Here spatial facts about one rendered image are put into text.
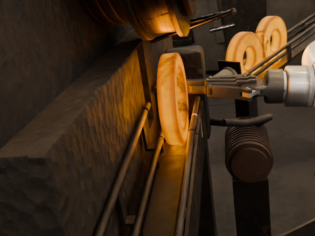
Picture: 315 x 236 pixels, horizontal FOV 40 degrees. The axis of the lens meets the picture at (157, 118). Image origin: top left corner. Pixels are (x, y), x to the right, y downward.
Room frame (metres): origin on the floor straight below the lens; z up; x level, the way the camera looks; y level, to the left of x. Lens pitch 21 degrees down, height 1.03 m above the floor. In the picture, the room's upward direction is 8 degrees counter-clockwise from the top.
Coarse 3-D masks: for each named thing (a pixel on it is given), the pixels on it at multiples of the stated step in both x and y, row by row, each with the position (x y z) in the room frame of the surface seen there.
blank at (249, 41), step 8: (240, 32) 1.24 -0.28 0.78; (248, 32) 1.23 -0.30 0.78; (232, 40) 1.21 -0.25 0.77; (240, 40) 1.20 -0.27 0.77; (248, 40) 1.23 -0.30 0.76; (256, 40) 1.26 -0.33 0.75; (232, 48) 1.19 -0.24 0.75; (240, 48) 1.20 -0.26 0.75; (248, 48) 1.25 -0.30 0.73; (256, 48) 1.26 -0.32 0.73; (232, 56) 1.18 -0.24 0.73; (240, 56) 1.20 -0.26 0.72; (248, 56) 1.27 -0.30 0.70; (256, 56) 1.25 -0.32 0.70; (240, 64) 1.19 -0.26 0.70; (248, 64) 1.25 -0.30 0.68; (256, 64) 1.25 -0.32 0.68
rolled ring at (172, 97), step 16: (160, 64) 0.79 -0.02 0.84; (176, 64) 0.80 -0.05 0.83; (160, 80) 0.76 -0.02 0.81; (176, 80) 0.78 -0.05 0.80; (160, 96) 0.74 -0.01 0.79; (176, 96) 0.76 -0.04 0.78; (160, 112) 0.74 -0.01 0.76; (176, 112) 0.73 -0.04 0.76; (176, 128) 0.74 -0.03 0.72; (176, 144) 0.78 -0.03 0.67
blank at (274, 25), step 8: (272, 16) 1.34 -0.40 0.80; (264, 24) 1.31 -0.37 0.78; (272, 24) 1.32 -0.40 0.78; (280, 24) 1.36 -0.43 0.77; (256, 32) 1.31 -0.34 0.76; (264, 32) 1.29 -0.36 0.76; (272, 32) 1.32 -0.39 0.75; (280, 32) 1.36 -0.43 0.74; (264, 40) 1.29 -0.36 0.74; (272, 40) 1.38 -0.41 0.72; (280, 40) 1.36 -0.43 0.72; (264, 48) 1.29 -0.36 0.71; (272, 48) 1.36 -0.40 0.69; (264, 56) 1.29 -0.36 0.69; (264, 64) 1.32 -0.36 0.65
